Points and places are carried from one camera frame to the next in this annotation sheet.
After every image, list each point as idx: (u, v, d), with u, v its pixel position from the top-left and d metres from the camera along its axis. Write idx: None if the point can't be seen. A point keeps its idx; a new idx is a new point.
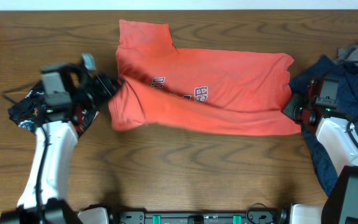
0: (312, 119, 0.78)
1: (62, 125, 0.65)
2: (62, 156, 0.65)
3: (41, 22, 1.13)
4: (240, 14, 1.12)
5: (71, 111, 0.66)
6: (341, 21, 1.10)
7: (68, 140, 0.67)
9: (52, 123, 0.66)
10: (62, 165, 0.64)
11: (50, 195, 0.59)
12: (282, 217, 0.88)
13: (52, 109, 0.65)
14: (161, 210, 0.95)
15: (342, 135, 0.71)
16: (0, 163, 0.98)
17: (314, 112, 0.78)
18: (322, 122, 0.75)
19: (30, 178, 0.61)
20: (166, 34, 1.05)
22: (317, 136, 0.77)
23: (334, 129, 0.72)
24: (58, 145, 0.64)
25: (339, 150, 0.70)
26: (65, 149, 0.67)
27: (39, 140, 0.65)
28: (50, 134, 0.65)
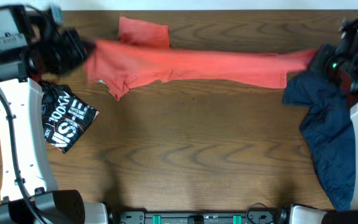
0: (354, 87, 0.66)
1: (13, 81, 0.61)
2: (35, 127, 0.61)
3: None
4: (239, 14, 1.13)
5: (24, 59, 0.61)
6: (340, 21, 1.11)
7: (33, 104, 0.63)
9: (2, 83, 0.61)
10: (36, 136, 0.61)
11: (34, 182, 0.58)
12: (282, 217, 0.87)
13: None
14: (161, 211, 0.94)
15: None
16: (0, 163, 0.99)
17: (357, 77, 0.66)
18: None
19: (5, 164, 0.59)
20: (164, 34, 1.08)
22: (350, 114, 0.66)
23: None
24: (26, 116, 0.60)
25: None
26: (37, 118, 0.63)
27: None
28: (9, 100, 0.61)
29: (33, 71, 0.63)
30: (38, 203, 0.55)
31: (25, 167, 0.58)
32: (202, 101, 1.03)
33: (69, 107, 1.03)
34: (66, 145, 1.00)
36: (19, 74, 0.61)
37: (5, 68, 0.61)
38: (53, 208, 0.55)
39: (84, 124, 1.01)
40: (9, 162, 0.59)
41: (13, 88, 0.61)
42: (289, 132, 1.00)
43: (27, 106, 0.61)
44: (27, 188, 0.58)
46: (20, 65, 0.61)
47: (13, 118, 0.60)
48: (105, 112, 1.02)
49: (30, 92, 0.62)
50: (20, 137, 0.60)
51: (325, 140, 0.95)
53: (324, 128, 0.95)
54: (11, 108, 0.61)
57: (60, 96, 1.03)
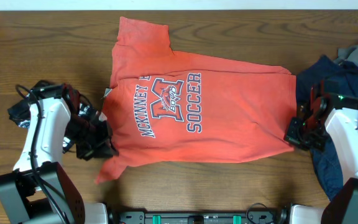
0: (322, 106, 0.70)
1: (50, 98, 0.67)
2: (58, 127, 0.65)
3: (43, 22, 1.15)
4: (238, 14, 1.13)
5: (63, 88, 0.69)
6: (340, 21, 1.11)
7: (62, 114, 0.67)
9: (45, 99, 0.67)
10: (57, 134, 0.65)
11: (45, 160, 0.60)
12: (282, 217, 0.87)
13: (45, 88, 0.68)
14: (161, 211, 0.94)
15: (352, 131, 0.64)
16: None
17: (324, 98, 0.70)
18: (333, 116, 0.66)
19: (25, 146, 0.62)
20: (164, 35, 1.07)
22: (326, 127, 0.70)
23: (344, 124, 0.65)
24: (52, 119, 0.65)
25: (345, 149, 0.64)
26: (62, 124, 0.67)
27: (33, 115, 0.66)
28: (45, 109, 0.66)
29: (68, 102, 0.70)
30: (43, 175, 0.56)
31: (40, 147, 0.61)
32: None
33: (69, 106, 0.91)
34: (67, 144, 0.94)
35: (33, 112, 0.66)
36: (56, 95, 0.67)
37: (50, 94, 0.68)
38: (56, 180, 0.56)
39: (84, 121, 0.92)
40: (28, 144, 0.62)
41: (49, 100, 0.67)
42: None
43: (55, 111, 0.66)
44: (38, 162, 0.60)
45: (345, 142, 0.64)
46: (58, 90, 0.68)
47: (43, 118, 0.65)
48: None
49: (60, 104, 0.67)
50: (43, 130, 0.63)
51: None
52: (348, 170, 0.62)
53: None
54: (43, 111, 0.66)
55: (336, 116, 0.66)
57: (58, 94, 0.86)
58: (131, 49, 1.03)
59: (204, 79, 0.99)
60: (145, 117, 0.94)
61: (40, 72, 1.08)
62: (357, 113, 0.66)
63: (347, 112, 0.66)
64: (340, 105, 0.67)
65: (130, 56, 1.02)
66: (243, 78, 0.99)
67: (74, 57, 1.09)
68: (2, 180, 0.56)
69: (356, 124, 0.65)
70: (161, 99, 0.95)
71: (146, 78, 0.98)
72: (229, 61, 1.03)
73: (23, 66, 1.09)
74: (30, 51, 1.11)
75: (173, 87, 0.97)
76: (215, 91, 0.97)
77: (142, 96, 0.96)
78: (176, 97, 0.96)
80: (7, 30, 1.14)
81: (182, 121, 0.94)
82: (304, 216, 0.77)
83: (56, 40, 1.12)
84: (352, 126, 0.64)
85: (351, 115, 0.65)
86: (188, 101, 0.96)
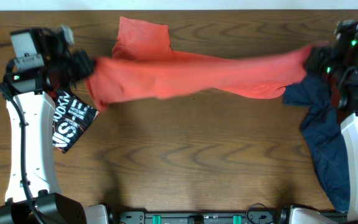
0: (343, 103, 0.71)
1: (29, 93, 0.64)
2: (44, 135, 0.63)
3: (43, 22, 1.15)
4: (238, 14, 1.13)
5: (41, 76, 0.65)
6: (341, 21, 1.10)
7: (46, 116, 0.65)
9: (22, 95, 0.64)
10: (46, 147, 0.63)
11: (38, 186, 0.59)
12: (282, 217, 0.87)
13: (18, 76, 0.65)
14: (161, 211, 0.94)
15: None
16: None
17: (345, 95, 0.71)
18: (352, 122, 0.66)
19: (13, 168, 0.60)
20: (165, 35, 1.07)
22: (342, 129, 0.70)
23: None
24: (36, 126, 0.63)
25: (357, 170, 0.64)
26: (48, 127, 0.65)
27: (14, 120, 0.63)
28: (26, 115, 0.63)
29: (48, 88, 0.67)
30: (41, 206, 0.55)
31: (31, 170, 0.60)
32: (201, 99, 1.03)
33: (69, 106, 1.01)
34: (67, 145, 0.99)
35: (13, 116, 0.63)
36: (35, 88, 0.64)
37: (27, 84, 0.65)
38: (55, 211, 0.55)
39: (84, 124, 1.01)
40: (17, 165, 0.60)
41: (28, 99, 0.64)
42: (290, 133, 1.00)
43: (39, 115, 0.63)
44: (31, 189, 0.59)
45: None
46: (37, 80, 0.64)
47: (26, 126, 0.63)
48: (105, 112, 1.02)
49: (43, 103, 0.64)
50: (30, 142, 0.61)
51: (325, 140, 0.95)
52: (357, 188, 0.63)
53: (325, 128, 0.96)
54: (25, 117, 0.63)
55: (355, 124, 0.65)
57: (60, 96, 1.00)
58: (132, 48, 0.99)
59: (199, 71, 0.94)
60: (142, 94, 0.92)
61: None
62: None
63: None
64: None
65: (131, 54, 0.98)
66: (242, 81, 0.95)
67: None
68: None
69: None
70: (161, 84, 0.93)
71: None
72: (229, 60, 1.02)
73: None
74: None
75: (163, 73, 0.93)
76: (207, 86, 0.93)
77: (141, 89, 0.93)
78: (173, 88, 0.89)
80: (7, 29, 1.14)
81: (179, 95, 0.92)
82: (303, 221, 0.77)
83: None
84: None
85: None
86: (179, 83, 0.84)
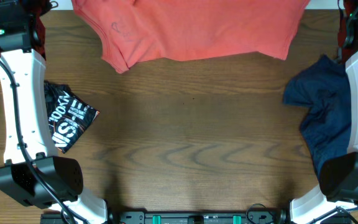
0: (348, 40, 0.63)
1: (17, 51, 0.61)
2: (37, 96, 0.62)
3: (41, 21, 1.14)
4: None
5: (28, 32, 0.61)
6: None
7: (37, 76, 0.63)
9: (6, 53, 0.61)
10: (39, 106, 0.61)
11: (35, 149, 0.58)
12: (282, 218, 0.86)
13: (4, 30, 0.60)
14: (161, 211, 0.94)
15: None
16: None
17: (350, 30, 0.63)
18: (357, 59, 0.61)
19: (9, 130, 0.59)
20: None
22: (347, 68, 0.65)
23: None
24: (28, 85, 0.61)
25: None
26: (40, 88, 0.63)
27: (5, 81, 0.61)
28: (17, 76, 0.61)
29: (36, 43, 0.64)
30: (40, 166, 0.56)
31: (27, 132, 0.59)
32: (201, 100, 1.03)
33: (69, 106, 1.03)
34: (66, 145, 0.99)
35: (3, 76, 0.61)
36: (23, 45, 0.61)
37: (11, 40, 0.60)
38: (54, 172, 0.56)
39: (84, 124, 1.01)
40: (12, 127, 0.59)
41: (18, 58, 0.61)
42: (289, 133, 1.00)
43: (30, 75, 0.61)
44: (28, 152, 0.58)
45: None
46: (24, 37, 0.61)
47: (17, 86, 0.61)
48: (105, 112, 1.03)
49: (33, 62, 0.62)
50: (22, 103, 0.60)
51: (325, 140, 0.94)
52: (357, 131, 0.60)
53: (325, 129, 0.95)
54: (15, 78, 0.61)
55: None
57: (60, 96, 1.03)
58: None
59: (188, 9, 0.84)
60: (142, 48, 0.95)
61: None
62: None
63: None
64: None
65: None
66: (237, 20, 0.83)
67: (74, 56, 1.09)
68: None
69: None
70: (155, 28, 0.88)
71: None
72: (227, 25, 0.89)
73: None
74: None
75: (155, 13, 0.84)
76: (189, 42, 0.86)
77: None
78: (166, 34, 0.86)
80: None
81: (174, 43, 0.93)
82: (304, 203, 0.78)
83: (55, 40, 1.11)
84: None
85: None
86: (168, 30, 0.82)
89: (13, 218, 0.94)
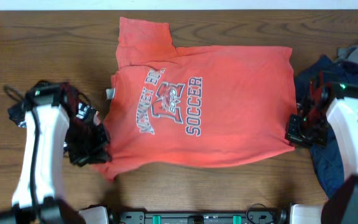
0: (323, 96, 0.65)
1: (48, 107, 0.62)
2: (56, 147, 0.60)
3: (42, 22, 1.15)
4: (238, 14, 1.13)
5: (60, 93, 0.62)
6: (340, 21, 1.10)
7: (60, 128, 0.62)
9: (40, 107, 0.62)
10: (56, 158, 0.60)
11: (45, 193, 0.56)
12: (281, 217, 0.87)
13: (40, 91, 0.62)
14: (161, 211, 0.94)
15: (353, 124, 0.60)
16: None
17: (324, 87, 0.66)
18: (334, 106, 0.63)
19: (22, 173, 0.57)
20: (166, 35, 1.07)
22: (327, 117, 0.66)
23: (345, 115, 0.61)
24: (50, 135, 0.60)
25: (346, 146, 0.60)
26: (60, 141, 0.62)
27: (30, 129, 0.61)
28: (42, 124, 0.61)
29: (66, 106, 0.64)
30: (45, 211, 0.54)
31: (38, 178, 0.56)
32: None
33: None
34: None
35: (29, 124, 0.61)
36: (53, 102, 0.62)
37: (45, 100, 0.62)
38: (58, 219, 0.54)
39: None
40: (25, 171, 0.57)
41: (46, 110, 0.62)
42: None
43: (54, 126, 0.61)
44: (37, 196, 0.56)
45: (347, 135, 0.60)
46: (55, 95, 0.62)
47: (40, 135, 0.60)
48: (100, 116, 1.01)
49: (59, 116, 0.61)
50: (40, 150, 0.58)
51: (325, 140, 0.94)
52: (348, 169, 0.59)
53: None
54: (41, 127, 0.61)
55: (337, 106, 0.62)
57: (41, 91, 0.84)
58: (134, 49, 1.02)
59: (204, 86, 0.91)
60: (167, 90, 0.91)
61: (40, 73, 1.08)
62: None
63: (349, 103, 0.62)
64: (342, 95, 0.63)
65: (134, 53, 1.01)
66: (240, 98, 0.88)
67: (75, 57, 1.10)
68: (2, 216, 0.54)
69: None
70: (162, 99, 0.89)
71: (154, 81, 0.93)
72: (248, 93, 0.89)
73: (23, 66, 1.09)
74: (30, 51, 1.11)
75: (173, 89, 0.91)
76: (218, 96, 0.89)
77: (146, 99, 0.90)
78: (176, 99, 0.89)
80: (7, 30, 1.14)
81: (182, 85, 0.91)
82: (304, 211, 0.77)
83: (56, 40, 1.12)
84: (353, 117, 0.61)
85: (353, 106, 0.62)
86: (188, 104, 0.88)
89: None
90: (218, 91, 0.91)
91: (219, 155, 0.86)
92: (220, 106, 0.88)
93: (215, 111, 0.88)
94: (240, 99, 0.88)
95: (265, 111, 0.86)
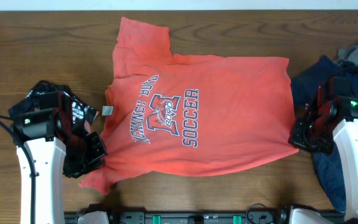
0: (332, 112, 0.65)
1: (40, 139, 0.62)
2: (56, 186, 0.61)
3: (42, 22, 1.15)
4: (238, 14, 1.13)
5: (52, 121, 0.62)
6: (340, 21, 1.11)
7: (58, 164, 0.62)
9: (31, 140, 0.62)
10: (56, 199, 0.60)
11: None
12: (282, 217, 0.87)
13: (30, 120, 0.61)
14: (161, 211, 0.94)
15: None
16: (0, 164, 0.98)
17: (334, 102, 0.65)
18: (342, 127, 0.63)
19: (23, 219, 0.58)
20: (165, 37, 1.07)
22: (334, 136, 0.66)
23: (352, 142, 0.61)
24: (48, 176, 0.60)
25: (351, 175, 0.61)
26: (59, 177, 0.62)
27: (25, 168, 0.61)
28: (37, 163, 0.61)
29: (59, 132, 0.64)
30: None
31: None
32: None
33: None
34: None
35: (23, 165, 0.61)
36: (46, 133, 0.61)
37: (38, 128, 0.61)
38: None
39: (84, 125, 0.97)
40: (27, 217, 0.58)
41: (41, 147, 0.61)
42: None
43: (50, 164, 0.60)
44: None
45: (352, 164, 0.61)
46: (49, 123, 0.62)
47: (36, 176, 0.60)
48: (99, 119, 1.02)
49: (55, 150, 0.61)
50: (39, 193, 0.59)
51: None
52: (351, 198, 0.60)
53: None
54: (36, 167, 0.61)
55: (345, 129, 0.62)
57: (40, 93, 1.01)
58: (132, 51, 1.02)
59: (201, 96, 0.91)
60: (163, 100, 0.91)
61: (40, 73, 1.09)
62: None
63: None
64: (351, 115, 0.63)
65: (131, 57, 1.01)
66: (237, 109, 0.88)
67: (75, 58, 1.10)
68: None
69: None
70: (157, 112, 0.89)
71: (145, 92, 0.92)
72: (244, 104, 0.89)
73: (23, 67, 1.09)
74: (30, 52, 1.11)
75: (168, 102, 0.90)
76: (216, 106, 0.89)
77: (140, 111, 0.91)
78: (172, 112, 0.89)
80: (7, 30, 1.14)
81: (178, 97, 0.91)
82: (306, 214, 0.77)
83: (56, 41, 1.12)
84: None
85: None
86: (184, 117, 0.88)
89: (13, 218, 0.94)
90: (214, 101, 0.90)
91: (216, 164, 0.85)
92: (217, 117, 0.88)
93: (212, 121, 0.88)
94: (237, 111, 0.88)
95: (263, 124, 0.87)
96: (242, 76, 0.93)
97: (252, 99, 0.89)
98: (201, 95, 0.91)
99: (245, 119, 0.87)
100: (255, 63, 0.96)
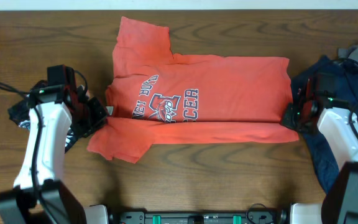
0: (313, 109, 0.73)
1: (50, 103, 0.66)
2: (58, 137, 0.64)
3: (42, 22, 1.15)
4: (238, 14, 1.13)
5: (63, 91, 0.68)
6: (340, 21, 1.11)
7: (61, 124, 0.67)
9: (43, 104, 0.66)
10: (57, 147, 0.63)
11: (45, 177, 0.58)
12: (282, 217, 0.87)
13: (43, 90, 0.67)
14: (161, 211, 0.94)
15: (341, 124, 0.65)
16: None
17: (315, 101, 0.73)
18: (325, 116, 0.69)
19: (25, 159, 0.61)
20: (165, 37, 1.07)
22: (319, 127, 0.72)
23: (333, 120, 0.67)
24: (53, 127, 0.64)
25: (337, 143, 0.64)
26: (61, 135, 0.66)
27: (33, 123, 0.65)
28: (45, 117, 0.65)
29: (68, 102, 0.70)
30: (45, 193, 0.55)
31: (40, 162, 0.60)
32: None
33: None
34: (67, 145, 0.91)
35: (33, 120, 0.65)
36: (56, 99, 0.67)
37: (49, 98, 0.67)
38: (57, 199, 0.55)
39: None
40: (28, 157, 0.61)
41: (48, 106, 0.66)
42: None
43: (56, 119, 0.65)
44: (38, 178, 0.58)
45: (337, 135, 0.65)
46: (59, 93, 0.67)
47: (43, 127, 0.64)
48: None
49: (61, 112, 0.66)
50: (43, 139, 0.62)
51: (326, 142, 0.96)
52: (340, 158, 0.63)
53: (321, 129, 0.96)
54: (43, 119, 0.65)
55: (327, 114, 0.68)
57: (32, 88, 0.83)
58: (131, 50, 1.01)
59: (201, 94, 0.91)
60: (162, 99, 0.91)
61: (40, 72, 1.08)
62: (347, 112, 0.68)
63: (337, 111, 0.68)
64: (330, 105, 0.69)
65: (129, 56, 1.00)
66: (231, 106, 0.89)
67: (75, 57, 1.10)
68: (3, 198, 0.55)
69: (345, 120, 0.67)
70: (156, 112, 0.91)
71: (145, 91, 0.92)
72: (240, 101, 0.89)
73: (23, 66, 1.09)
74: (29, 51, 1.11)
75: (168, 101, 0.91)
76: (217, 105, 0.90)
77: (140, 111, 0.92)
78: (172, 111, 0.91)
80: (7, 29, 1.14)
81: (178, 97, 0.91)
82: (304, 214, 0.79)
83: (56, 40, 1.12)
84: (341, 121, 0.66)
85: (340, 112, 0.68)
86: (184, 116, 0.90)
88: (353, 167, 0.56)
89: None
90: (211, 98, 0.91)
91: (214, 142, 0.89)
92: (212, 113, 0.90)
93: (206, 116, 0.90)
94: (231, 107, 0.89)
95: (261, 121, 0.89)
96: (239, 74, 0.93)
97: (253, 99, 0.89)
98: (201, 93, 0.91)
99: (239, 114, 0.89)
100: (253, 61, 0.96)
